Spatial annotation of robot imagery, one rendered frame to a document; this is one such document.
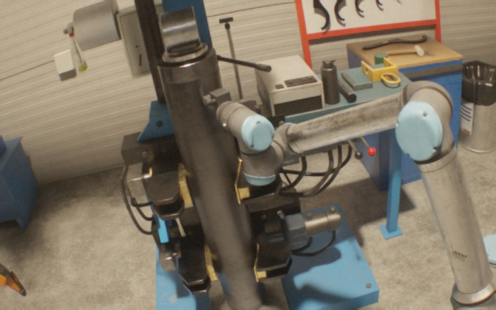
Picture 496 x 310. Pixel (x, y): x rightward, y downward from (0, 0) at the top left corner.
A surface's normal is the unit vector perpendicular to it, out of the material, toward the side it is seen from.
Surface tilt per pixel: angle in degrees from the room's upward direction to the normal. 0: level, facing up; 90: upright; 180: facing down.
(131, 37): 90
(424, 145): 83
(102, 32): 101
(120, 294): 0
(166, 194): 0
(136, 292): 0
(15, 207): 90
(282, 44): 90
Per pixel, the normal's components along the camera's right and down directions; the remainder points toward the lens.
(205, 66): 0.67, 0.26
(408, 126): -0.67, 0.38
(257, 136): 0.46, 0.29
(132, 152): 0.13, 0.48
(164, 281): -0.18, -0.85
